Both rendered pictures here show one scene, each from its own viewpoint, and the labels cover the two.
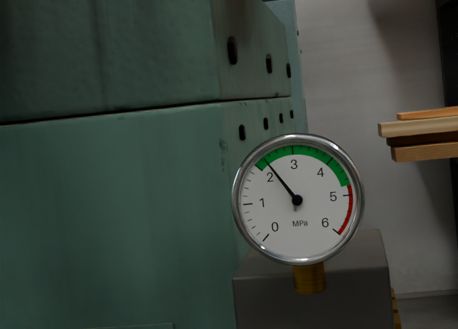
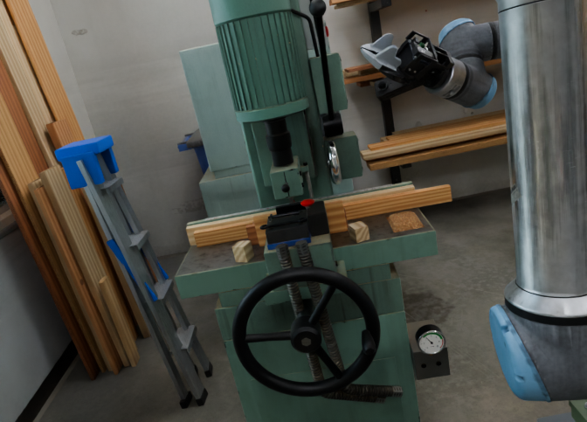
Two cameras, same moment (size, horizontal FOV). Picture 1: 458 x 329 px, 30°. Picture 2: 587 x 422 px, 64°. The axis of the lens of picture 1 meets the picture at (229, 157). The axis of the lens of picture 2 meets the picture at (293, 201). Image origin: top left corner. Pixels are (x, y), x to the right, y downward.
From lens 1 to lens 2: 0.83 m
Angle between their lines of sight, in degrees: 15
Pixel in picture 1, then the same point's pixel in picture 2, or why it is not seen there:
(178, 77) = (394, 307)
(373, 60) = (351, 113)
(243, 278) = (416, 352)
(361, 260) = not seen: hidden behind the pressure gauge
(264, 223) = (424, 347)
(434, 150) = (386, 164)
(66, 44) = not seen: hidden behind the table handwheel
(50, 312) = not seen: hidden behind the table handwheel
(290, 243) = (430, 350)
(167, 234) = (392, 339)
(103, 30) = (376, 299)
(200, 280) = (400, 347)
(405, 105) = (367, 132)
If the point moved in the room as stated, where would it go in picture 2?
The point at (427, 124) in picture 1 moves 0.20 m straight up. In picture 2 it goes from (383, 153) to (378, 121)
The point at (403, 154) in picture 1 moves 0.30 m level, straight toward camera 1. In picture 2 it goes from (373, 167) to (378, 180)
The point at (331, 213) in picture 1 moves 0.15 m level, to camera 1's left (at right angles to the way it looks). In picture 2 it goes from (438, 344) to (375, 361)
